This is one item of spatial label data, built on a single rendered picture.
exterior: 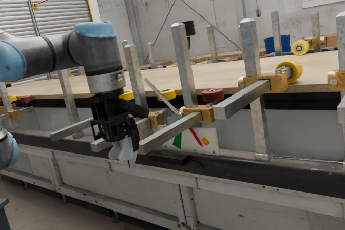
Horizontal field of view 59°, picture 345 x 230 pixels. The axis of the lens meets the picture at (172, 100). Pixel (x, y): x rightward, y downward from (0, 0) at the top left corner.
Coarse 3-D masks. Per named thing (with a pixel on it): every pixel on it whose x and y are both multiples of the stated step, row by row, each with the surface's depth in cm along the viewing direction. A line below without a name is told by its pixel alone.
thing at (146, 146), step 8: (216, 104) 112; (200, 112) 104; (184, 120) 98; (192, 120) 100; (200, 120) 104; (168, 128) 92; (176, 128) 94; (184, 128) 97; (152, 136) 88; (160, 136) 88; (168, 136) 91; (144, 144) 83; (152, 144) 85; (160, 144) 88; (144, 152) 83
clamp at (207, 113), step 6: (180, 108) 112; (186, 108) 108; (192, 108) 107; (198, 108) 106; (204, 108) 104; (210, 108) 103; (186, 114) 109; (204, 114) 104; (210, 114) 103; (204, 120) 105; (210, 120) 103
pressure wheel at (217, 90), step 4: (212, 88) 117; (216, 88) 115; (220, 88) 114; (204, 92) 112; (208, 92) 111; (212, 92) 110; (216, 92) 110; (220, 92) 110; (204, 96) 112; (208, 96) 110; (212, 96) 110; (216, 96) 110; (220, 96) 111; (204, 100) 112; (208, 100) 111; (212, 100) 110; (216, 100) 110
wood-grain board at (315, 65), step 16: (208, 64) 203; (224, 64) 188; (240, 64) 175; (272, 64) 153; (304, 64) 136; (320, 64) 129; (336, 64) 123; (48, 80) 328; (80, 80) 259; (128, 80) 197; (160, 80) 170; (176, 80) 159; (208, 80) 141; (224, 80) 133; (304, 80) 105; (320, 80) 101; (16, 96) 227; (48, 96) 199; (80, 96) 177
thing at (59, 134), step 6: (84, 120) 129; (90, 120) 129; (72, 126) 122; (78, 126) 124; (84, 126) 127; (90, 126) 129; (54, 132) 117; (60, 132) 118; (66, 132) 120; (72, 132) 122; (54, 138) 116; (60, 138) 118
